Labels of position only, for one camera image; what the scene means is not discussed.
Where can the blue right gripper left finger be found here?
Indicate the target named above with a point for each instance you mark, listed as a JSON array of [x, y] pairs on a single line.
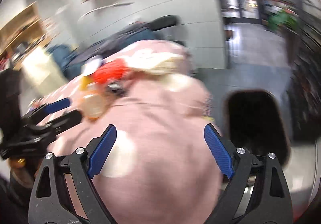
[[99, 150]]

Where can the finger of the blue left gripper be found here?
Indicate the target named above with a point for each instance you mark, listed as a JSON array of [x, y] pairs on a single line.
[[57, 106], [66, 121]]

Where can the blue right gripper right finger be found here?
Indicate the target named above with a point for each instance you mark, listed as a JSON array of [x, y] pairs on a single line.
[[220, 150]]

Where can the dark brown trash bin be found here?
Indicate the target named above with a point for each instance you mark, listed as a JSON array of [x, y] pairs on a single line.
[[253, 121]]

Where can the grey clothes on chair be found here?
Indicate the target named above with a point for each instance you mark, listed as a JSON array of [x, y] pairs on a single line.
[[132, 33]]

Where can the pink dotted bed blanket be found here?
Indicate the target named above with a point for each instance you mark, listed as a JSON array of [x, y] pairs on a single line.
[[160, 169]]

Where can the black metal rack shelf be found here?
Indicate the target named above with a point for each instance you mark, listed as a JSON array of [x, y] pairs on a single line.
[[304, 87]]

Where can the white floor lamp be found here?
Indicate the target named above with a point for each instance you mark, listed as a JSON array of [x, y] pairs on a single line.
[[114, 5]]

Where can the black office chair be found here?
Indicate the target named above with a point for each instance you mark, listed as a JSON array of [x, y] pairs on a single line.
[[164, 28]]

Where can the green potted plant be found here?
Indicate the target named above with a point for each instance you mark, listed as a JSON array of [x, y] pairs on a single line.
[[285, 18]]

